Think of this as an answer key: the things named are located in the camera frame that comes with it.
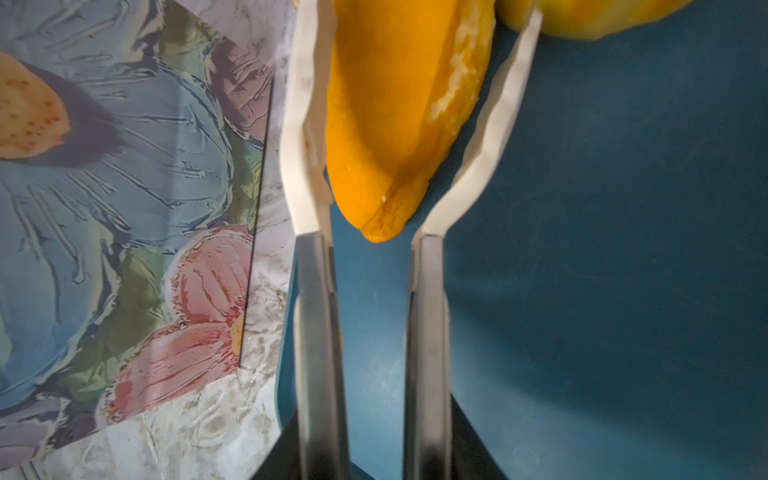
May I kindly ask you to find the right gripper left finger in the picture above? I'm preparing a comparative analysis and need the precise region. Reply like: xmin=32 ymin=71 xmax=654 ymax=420
xmin=279 ymin=1 xmax=351 ymax=479

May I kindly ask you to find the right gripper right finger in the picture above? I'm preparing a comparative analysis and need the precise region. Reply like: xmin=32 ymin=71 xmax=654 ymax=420
xmin=403 ymin=5 xmax=543 ymax=479

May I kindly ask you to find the orange oval bread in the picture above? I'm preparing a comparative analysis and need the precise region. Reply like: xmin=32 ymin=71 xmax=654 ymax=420
xmin=326 ymin=1 xmax=495 ymax=243

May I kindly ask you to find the floral paper bag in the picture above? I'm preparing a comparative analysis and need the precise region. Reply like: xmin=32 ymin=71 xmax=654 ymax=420
xmin=1 ymin=1 xmax=272 ymax=470

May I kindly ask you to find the small ridged bun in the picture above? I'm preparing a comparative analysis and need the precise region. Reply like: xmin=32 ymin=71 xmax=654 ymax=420
xmin=495 ymin=0 xmax=692 ymax=40

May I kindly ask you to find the teal tray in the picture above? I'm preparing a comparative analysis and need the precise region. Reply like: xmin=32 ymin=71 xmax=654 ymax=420
xmin=274 ymin=0 xmax=768 ymax=480

